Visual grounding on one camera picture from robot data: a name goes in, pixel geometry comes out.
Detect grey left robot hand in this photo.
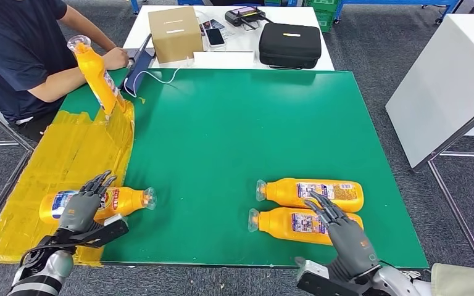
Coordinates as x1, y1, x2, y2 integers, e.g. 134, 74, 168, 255
58, 170, 118, 234

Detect person's right hand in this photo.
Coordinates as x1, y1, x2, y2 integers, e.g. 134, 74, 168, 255
101, 46, 130, 71

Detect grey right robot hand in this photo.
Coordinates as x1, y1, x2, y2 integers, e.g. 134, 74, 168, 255
303, 190, 380, 282

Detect orange bottle with clear cap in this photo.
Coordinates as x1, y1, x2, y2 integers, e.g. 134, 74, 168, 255
255, 177, 365, 213
38, 186, 157, 226
247, 207, 365, 247
66, 35, 127, 120

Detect blue tablet case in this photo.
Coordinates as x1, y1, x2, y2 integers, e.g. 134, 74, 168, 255
118, 33, 156, 94

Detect yellow taped flattened cardboard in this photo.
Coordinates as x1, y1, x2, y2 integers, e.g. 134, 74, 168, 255
0, 99, 136, 268

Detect brown cardboard box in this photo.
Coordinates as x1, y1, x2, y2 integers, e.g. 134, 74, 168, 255
147, 6, 204, 65

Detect person's foot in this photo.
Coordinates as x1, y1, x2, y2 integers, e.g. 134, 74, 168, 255
400, 269, 433, 296

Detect black smartphone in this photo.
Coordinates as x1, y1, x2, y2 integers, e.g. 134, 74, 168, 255
204, 27, 226, 47

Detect person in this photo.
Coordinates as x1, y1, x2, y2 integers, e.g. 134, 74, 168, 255
0, 0, 130, 142

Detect white flat box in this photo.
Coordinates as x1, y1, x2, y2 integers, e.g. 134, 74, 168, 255
192, 51, 256, 70

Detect person's leg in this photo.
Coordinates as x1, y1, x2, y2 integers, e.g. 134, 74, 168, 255
430, 262, 474, 296

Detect white rectangular table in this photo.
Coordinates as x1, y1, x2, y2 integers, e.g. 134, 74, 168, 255
122, 4, 335, 72

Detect black remote controller with screen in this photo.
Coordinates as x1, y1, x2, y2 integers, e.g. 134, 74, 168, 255
224, 6, 272, 31

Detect black zippered carry case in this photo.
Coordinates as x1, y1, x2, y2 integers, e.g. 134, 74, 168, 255
258, 22, 323, 70

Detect white side table metal legs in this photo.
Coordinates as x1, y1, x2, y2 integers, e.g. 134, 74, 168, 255
385, 13, 474, 271

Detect green plastic crate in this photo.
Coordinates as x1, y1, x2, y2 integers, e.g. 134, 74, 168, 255
304, 0, 341, 33

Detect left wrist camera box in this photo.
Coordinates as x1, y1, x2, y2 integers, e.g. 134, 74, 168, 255
73, 214, 130, 249

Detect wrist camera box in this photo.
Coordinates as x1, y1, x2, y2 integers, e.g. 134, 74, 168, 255
73, 214, 130, 249
294, 256, 362, 296

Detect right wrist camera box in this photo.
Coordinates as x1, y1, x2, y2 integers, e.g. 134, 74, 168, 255
294, 256, 362, 296

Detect white charging cable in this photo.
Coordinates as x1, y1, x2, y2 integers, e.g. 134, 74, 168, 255
122, 57, 193, 99

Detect blue metal rack frame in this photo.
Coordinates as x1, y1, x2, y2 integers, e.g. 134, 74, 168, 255
128, 0, 463, 23

